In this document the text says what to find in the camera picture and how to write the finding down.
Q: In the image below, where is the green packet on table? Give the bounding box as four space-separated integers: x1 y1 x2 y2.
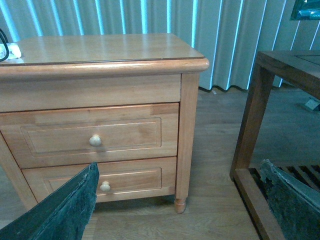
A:
290 0 320 21

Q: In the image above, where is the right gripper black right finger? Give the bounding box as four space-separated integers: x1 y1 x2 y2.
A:
260 159 320 240

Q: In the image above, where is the grey floor socket box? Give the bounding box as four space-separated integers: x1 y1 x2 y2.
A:
304 98 320 112

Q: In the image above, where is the white charger adapter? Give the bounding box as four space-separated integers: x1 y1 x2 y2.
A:
0 43 22 60

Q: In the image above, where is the black charger cable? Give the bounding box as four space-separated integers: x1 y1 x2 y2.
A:
0 28 10 63

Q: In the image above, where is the dark wooden side table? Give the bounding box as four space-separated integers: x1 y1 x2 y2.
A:
230 50 320 240

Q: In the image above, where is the light wooden nightstand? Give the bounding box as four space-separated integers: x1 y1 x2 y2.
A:
0 33 209 213

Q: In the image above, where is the round drawer knob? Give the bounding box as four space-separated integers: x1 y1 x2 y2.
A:
99 181 111 193
89 134 102 147

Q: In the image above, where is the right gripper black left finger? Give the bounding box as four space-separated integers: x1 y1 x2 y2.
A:
0 162 100 240

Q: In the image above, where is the wooden drawer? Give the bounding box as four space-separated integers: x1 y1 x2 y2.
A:
0 103 179 169
22 157 177 203

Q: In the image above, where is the pale pleated curtain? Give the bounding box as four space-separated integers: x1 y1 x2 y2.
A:
0 0 320 90

